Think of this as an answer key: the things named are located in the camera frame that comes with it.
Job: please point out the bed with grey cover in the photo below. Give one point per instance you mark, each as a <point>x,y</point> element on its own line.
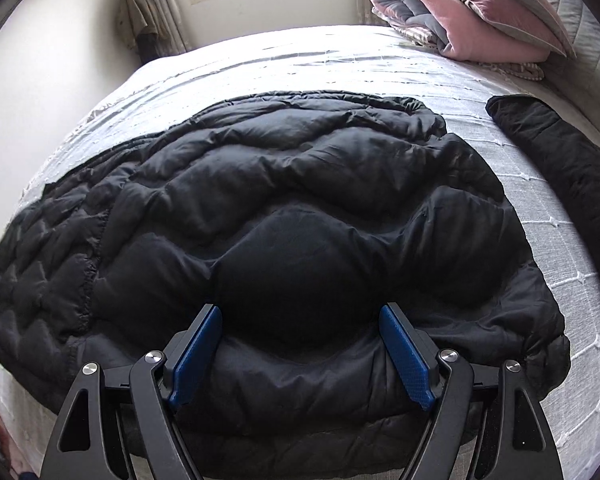
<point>305,65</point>

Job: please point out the folded pink grey quilt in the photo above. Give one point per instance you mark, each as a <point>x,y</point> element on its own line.
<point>400,5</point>

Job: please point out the grey padded headboard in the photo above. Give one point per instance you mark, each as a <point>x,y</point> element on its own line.
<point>580,25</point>

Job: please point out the pink velvet pillow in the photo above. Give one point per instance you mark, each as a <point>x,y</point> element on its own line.
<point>480,22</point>

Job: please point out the hanging beige garment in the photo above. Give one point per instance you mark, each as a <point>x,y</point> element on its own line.
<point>135,10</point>

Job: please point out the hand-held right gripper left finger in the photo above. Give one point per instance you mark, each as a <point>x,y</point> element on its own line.
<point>195,355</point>

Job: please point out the patterned cloth under pillows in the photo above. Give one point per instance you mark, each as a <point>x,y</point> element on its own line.
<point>522,71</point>

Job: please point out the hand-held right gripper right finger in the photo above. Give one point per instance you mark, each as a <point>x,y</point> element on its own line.
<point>407,360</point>

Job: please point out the black fleece garment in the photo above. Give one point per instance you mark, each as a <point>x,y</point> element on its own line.
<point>570,160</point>

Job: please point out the black quilted puffer jacket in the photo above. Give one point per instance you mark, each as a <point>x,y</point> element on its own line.
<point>305,200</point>

